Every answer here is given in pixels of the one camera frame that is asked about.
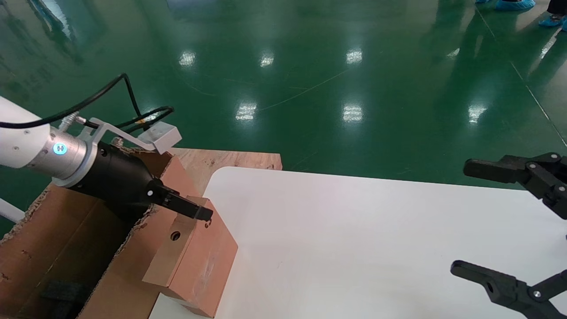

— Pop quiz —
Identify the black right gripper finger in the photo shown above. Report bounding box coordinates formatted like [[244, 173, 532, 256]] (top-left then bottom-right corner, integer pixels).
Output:
[[450, 261, 567, 319], [463, 153, 567, 220]]

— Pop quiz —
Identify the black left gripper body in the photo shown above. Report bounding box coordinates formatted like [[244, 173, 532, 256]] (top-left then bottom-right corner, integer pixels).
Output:
[[66, 141, 167, 222]]

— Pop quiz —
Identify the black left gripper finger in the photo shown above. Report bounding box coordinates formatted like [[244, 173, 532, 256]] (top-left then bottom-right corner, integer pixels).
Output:
[[151, 179, 214, 222]]

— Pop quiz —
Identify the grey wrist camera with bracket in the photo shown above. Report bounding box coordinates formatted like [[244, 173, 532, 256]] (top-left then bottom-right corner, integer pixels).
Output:
[[86, 117, 183, 155]]

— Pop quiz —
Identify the black camera cable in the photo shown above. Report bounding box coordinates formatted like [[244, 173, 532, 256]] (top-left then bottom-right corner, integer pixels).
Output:
[[116, 105, 174, 131]]

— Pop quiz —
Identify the black foam block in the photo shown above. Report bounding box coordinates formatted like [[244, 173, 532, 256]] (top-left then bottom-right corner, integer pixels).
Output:
[[38, 279, 93, 319]]

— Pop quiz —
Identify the white tube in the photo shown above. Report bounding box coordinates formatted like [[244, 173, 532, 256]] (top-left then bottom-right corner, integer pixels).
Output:
[[0, 197, 26, 223]]

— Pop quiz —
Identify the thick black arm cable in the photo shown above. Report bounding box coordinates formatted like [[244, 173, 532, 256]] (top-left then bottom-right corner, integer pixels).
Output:
[[0, 73, 143, 130]]

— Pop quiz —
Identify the wooden board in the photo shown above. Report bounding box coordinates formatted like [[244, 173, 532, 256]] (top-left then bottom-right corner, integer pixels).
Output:
[[168, 147, 283, 198]]

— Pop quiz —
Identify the small brown cardboard box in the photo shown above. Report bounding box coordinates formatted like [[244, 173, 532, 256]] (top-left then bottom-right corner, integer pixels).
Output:
[[142, 195, 238, 319]]

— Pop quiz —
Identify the large brown cardboard box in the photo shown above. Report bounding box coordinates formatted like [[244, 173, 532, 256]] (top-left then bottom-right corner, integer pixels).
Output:
[[0, 146, 206, 319]]

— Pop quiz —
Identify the silver cable connector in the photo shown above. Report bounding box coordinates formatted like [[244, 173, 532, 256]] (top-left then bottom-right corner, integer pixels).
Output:
[[58, 113, 87, 132]]

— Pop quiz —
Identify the blue shoe cover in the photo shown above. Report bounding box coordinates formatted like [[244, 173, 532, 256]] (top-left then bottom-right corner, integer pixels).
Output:
[[538, 13, 567, 31], [476, 0, 536, 12]]

